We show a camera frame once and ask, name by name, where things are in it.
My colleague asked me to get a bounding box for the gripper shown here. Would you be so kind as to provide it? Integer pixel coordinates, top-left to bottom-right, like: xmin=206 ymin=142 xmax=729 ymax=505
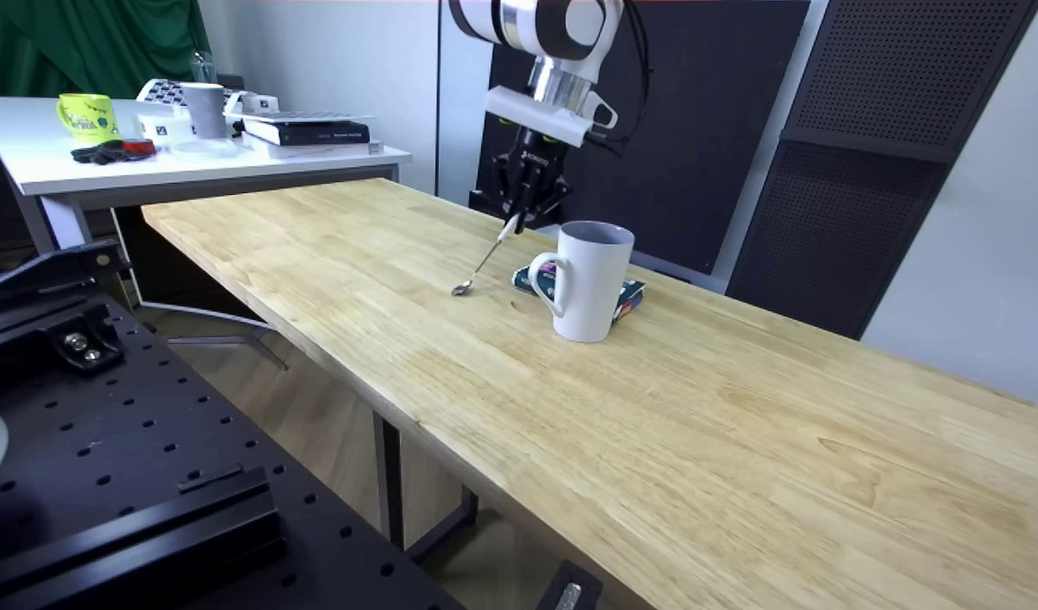
xmin=493 ymin=125 xmax=574 ymax=236

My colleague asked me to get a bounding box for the metal spoon with white handle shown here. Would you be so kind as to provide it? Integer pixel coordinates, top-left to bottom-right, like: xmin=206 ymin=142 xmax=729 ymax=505
xmin=450 ymin=212 xmax=522 ymax=297

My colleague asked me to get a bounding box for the grey cup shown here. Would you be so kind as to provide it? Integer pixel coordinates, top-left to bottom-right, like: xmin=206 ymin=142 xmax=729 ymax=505
xmin=179 ymin=81 xmax=230 ymax=140

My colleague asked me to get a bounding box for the white mug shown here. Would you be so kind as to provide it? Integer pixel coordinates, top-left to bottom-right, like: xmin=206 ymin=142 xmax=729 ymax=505
xmin=527 ymin=220 xmax=636 ymax=344

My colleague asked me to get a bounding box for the small colourful card box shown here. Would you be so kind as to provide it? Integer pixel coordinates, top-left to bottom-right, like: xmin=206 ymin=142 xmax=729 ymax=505
xmin=511 ymin=262 xmax=647 ymax=325

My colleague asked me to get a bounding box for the white book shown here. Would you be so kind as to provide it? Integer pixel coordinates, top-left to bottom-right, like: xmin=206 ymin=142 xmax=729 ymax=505
xmin=242 ymin=134 xmax=385 ymax=160

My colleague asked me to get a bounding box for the black book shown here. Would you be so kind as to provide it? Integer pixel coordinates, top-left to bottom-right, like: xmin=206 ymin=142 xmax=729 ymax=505
xmin=241 ymin=119 xmax=372 ymax=147

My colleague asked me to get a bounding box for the small white box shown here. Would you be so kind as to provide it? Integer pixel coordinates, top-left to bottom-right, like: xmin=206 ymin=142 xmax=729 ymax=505
xmin=225 ymin=90 xmax=280 ymax=116

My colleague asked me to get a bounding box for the black perforated panel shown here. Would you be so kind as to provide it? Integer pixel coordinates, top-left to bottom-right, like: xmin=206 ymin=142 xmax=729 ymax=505
xmin=725 ymin=0 xmax=1038 ymax=341

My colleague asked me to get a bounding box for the white box with black markers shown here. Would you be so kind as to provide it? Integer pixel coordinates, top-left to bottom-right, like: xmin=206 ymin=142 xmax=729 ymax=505
xmin=134 ymin=78 xmax=194 ymax=147

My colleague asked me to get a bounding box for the black and red object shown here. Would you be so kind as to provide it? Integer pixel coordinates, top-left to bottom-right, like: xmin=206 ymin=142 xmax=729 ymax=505
xmin=70 ymin=137 xmax=158 ymax=165

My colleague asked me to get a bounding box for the yellow-green mug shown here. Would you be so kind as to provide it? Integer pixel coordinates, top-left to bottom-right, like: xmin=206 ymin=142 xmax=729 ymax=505
xmin=56 ymin=92 xmax=122 ymax=144

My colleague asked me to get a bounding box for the green curtain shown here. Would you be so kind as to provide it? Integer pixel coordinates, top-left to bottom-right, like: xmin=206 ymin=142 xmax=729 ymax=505
xmin=0 ymin=0 xmax=212 ymax=99

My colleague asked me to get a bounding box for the black metal clamp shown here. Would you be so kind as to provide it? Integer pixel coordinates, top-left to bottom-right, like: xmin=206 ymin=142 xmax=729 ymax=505
xmin=0 ymin=241 xmax=132 ymax=375

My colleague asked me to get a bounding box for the white table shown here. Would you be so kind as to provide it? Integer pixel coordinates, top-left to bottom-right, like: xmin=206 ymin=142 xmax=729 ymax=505
xmin=0 ymin=95 xmax=413 ymax=371

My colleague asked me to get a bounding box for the black metal bar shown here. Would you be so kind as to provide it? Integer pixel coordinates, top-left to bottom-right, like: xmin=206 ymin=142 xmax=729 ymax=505
xmin=0 ymin=465 xmax=287 ymax=610

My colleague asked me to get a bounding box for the black bracket with silver bolt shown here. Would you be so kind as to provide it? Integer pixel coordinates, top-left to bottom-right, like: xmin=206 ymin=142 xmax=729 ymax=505
xmin=535 ymin=560 xmax=605 ymax=610

